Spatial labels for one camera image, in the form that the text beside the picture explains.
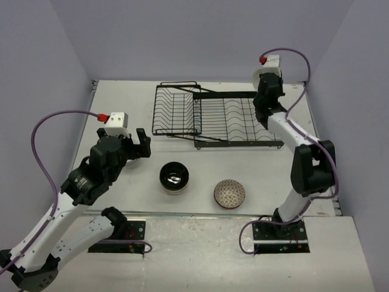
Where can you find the brown patterned bowl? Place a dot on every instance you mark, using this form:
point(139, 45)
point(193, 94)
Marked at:
point(229, 194)

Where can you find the white bowl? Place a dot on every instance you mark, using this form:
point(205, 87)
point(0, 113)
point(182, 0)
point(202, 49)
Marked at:
point(257, 74)
point(132, 162)

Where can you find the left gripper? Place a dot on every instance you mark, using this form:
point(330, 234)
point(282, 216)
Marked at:
point(143, 149)

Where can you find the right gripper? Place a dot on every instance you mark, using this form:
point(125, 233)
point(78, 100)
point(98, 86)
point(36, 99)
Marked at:
point(281, 92)

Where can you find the black wire dish rack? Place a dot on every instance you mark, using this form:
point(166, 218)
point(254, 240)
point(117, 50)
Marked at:
point(209, 118)

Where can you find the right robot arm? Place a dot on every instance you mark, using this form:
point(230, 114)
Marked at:
point(313, 169)

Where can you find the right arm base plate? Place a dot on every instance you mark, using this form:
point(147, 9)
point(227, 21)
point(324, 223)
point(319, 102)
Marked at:
point(274, 239)

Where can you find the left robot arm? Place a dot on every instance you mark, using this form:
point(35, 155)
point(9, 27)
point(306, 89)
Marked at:
point(36, 261)

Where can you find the tan black bowl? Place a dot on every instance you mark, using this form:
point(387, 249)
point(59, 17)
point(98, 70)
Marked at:
point(174, 173)

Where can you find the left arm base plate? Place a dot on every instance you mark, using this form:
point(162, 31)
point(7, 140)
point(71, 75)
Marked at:
point(133, 230)

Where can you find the white bowl back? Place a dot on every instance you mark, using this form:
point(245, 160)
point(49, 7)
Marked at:
point(257, 74)

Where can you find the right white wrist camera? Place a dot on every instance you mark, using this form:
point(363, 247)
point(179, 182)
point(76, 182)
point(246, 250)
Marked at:
point(270, 62)

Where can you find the beige bowl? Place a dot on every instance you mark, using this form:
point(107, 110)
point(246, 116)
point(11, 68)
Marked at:
point(174, 189)

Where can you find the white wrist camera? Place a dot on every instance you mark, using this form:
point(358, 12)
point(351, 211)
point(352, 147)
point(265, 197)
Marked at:
point(270, 62)
point(115, 124)

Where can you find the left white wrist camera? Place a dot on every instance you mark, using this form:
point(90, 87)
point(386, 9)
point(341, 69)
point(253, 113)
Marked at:
point(115, 124)

